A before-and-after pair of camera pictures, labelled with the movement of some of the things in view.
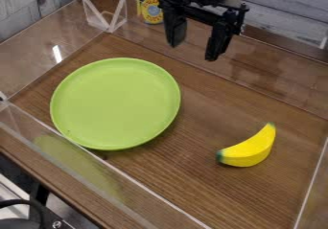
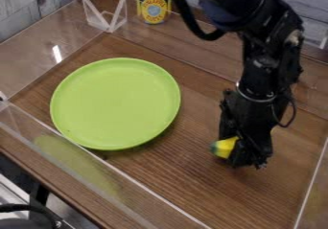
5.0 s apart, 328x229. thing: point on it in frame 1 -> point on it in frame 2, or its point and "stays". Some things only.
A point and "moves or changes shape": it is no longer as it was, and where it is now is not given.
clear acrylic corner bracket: [97, 19] stays
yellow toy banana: [252, 151] moves or changes shape
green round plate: [114, 103] stays
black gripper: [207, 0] -> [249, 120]
